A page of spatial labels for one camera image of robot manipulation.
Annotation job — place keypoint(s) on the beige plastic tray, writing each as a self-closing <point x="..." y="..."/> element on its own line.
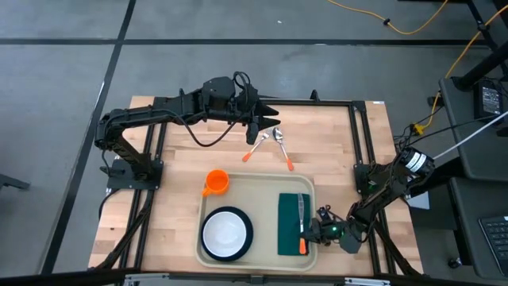
<point x="258" y="194"/>

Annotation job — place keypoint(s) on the yellow plug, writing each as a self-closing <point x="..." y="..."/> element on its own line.
<point x="418" y="128"/>

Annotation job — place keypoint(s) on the black caster wheel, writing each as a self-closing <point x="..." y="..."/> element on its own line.
<point x="455" y="263"/>

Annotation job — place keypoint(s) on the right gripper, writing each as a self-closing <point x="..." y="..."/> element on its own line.
<point x="329" y="230"/>

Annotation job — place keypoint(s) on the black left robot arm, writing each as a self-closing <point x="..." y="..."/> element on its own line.
<point x="158" y="111"/>

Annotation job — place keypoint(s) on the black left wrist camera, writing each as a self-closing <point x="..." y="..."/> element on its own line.
<point x="252" y="134"/>

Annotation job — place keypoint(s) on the black stand leg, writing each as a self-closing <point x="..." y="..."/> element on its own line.
<point x="484" y="65"/>

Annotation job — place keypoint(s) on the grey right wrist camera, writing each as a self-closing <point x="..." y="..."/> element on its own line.
<point x="351" y="243"/>

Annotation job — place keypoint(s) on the grey desk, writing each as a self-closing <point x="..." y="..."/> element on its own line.
<point x="460" y="151"/>

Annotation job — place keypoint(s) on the black keyboard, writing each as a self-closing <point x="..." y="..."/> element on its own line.
<point x="496" y="242"/>

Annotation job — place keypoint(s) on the black diagonal strut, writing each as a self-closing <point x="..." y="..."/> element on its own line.
<point x="436" y="178"/>

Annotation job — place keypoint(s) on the black bar with silver brackets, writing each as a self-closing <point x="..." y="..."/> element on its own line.
<point x="254" y="278"/>

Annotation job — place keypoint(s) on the black power adapter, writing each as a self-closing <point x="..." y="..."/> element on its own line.
<point x="489" y="99"/>

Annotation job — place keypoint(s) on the white label sticker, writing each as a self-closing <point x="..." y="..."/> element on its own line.
<point x="379" y="102"/>

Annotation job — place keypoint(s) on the dark desk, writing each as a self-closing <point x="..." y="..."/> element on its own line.
<point x="468" y="222"/>

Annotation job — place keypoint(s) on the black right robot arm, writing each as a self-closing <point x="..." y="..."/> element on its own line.
<point x="387" y="182"/>

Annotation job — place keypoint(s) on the black aluminium table frame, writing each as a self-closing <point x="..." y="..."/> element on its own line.
<point x="317" y="103"/>

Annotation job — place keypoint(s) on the orange plastic cup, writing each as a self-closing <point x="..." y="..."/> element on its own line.
<point x="217" y="182"/>

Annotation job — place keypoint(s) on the black furniture foot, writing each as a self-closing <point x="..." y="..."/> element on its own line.
<point x="12" y="182"/>

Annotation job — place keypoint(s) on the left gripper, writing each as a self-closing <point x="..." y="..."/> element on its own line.
<point x="246" y="109"/>

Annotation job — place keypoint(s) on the white bowl with black rim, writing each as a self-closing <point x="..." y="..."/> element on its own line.
<point x="251" y="233"/>

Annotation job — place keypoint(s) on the green cloth napkin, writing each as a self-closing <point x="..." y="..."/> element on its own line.
<point x="287" y="222"/>

